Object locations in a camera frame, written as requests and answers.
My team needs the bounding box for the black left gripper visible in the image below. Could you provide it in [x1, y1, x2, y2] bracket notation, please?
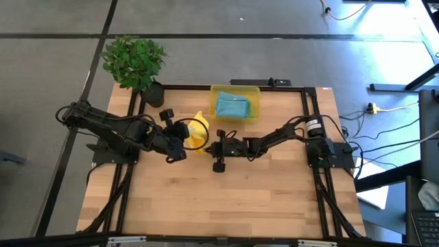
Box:
[150, 108, 191, 164]

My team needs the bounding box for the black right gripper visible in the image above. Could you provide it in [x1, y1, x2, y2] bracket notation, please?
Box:
[203, 128, 248, 174]

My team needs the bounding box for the yellow microfiber towel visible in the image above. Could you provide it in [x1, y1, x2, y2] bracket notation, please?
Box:
[186, 110, 211, 156]

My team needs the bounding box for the blue microfiber towel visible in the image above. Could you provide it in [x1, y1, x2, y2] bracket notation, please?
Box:
[215, 91, 250, 119]

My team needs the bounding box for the black plant pot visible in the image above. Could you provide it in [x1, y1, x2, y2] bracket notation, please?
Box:
[141, 81, 166, 108]

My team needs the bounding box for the yellow translucent plastic bin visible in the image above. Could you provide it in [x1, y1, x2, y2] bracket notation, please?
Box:
[209, 84, 261, 124]

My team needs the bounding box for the black bar device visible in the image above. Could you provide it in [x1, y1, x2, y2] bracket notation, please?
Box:
[230, 78, 293, 87]

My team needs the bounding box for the artificial green leafy plant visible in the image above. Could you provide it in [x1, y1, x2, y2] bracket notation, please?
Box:
[100, 34, 169, 93]

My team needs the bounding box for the grey floor object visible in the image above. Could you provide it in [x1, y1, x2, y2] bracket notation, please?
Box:
[0, 150, 26, 166]

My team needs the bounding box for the white paper sheet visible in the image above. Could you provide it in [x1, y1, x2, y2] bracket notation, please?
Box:
[355, 161, 390, 211]

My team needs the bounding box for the black desk leg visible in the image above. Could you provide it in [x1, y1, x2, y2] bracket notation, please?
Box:
[369, 63, 439, 93]

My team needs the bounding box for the grey computer case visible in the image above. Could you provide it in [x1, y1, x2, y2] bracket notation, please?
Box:
[418, 89, 439, 183]

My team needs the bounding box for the white crumpled cloth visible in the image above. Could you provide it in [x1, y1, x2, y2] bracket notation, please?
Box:
[418, 181, 439, 211]

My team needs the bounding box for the black laptop keyboard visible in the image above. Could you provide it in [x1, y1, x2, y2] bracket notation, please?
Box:
[410, 209, 439, 247]

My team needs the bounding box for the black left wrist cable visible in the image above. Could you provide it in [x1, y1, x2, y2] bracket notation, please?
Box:
[177, 117, 211, 152]

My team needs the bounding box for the black metal table frame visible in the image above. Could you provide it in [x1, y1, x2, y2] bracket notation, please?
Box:
[77, 84, 368, 247]

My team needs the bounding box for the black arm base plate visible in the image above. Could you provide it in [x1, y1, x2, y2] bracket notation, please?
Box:
[85, 142, 140, 165]
[307, 142, 356, 169]

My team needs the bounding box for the silver frame bracket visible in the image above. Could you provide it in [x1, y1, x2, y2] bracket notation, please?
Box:
[297, 239, 338, 247]
[106, 235, 148, 246]

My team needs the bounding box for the white floor cable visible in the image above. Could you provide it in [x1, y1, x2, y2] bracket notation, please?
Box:
[320, 0, 373, 21]

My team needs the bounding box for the yellow power cable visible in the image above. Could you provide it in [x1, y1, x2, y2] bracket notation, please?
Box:
[379, 101, 420, 113]

